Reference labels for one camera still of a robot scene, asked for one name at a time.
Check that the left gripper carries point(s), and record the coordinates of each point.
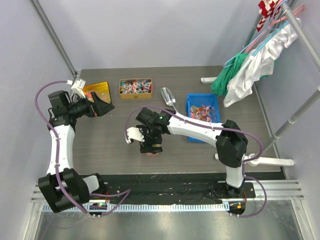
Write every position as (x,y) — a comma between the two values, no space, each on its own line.
(100,107)

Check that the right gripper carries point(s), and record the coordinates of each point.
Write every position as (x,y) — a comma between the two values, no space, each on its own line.
(146,146)

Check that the gold tin of star candies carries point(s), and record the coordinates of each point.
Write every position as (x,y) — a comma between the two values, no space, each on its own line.
(101,89)

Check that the gold tin of lollipops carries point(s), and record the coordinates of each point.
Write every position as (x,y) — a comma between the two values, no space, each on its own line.
(137,88)

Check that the silver metal scoop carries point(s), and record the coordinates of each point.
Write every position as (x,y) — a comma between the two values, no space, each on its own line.
(169,98)

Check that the clear plastic jar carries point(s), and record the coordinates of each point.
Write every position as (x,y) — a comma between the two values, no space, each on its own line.
(152,155)

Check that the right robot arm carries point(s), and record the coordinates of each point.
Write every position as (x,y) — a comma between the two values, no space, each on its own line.
(230,143)

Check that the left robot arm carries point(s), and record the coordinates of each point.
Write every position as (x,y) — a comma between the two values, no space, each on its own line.
(62,187)

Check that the blue plastic bin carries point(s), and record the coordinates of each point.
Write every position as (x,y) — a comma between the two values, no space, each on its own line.
(203,107)

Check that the green garment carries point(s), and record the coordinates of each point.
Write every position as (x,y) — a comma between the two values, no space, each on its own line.
(219,85)

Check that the white clothes rack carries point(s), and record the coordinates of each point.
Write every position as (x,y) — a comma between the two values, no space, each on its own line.
(294,80)

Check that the red white garment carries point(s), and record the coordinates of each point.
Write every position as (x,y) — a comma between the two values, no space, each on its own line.
(269,9)

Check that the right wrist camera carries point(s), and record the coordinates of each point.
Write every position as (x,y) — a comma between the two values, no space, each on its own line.
(134,133)

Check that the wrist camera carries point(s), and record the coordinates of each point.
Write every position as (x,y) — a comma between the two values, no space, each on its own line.
(77,87)
(134,133)

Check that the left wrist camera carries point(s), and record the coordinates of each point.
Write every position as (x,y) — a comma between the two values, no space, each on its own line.
(77,87)

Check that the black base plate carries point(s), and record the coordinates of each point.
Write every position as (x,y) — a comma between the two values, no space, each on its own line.
(177,188)

